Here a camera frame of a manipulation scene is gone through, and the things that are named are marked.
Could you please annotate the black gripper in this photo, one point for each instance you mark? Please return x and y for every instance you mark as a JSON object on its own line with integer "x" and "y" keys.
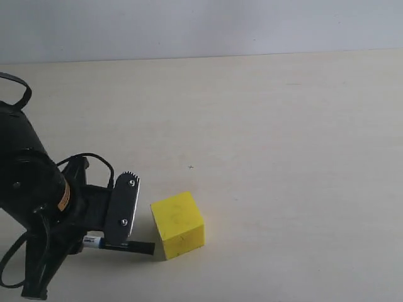
{"x": 59, "y": 203}

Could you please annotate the black and white marker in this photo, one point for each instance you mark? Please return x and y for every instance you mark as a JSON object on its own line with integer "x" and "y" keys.
{"x": 137, "y": 247}

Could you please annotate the yellow foam cube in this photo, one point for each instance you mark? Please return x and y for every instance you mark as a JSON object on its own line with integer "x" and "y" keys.
{"x": 179, "y": 223}

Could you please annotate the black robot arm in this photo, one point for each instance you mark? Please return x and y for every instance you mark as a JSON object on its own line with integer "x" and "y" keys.
{"x": 19, "y": 142}

